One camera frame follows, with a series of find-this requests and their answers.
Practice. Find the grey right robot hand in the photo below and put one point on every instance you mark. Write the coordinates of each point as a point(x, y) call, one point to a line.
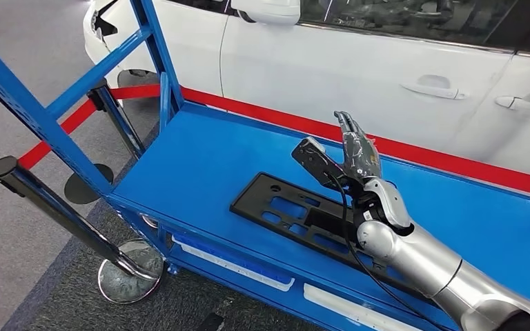
point(361, 155)

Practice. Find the black plastic panel part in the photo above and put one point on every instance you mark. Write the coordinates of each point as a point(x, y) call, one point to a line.
point(256, 201)

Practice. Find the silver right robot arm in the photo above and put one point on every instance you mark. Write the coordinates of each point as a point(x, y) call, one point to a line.
point(411, 260)

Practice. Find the blue metal shelf rack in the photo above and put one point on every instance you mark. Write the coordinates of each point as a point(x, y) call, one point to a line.
point(210, 155)

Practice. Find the red barrier belt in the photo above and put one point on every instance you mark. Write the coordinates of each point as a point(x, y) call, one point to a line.
point(429, 156)

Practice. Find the white car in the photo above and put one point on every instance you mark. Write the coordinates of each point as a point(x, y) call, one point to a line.
point(338, 68)

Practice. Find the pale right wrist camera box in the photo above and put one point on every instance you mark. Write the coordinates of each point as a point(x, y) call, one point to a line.
point(313, 160)

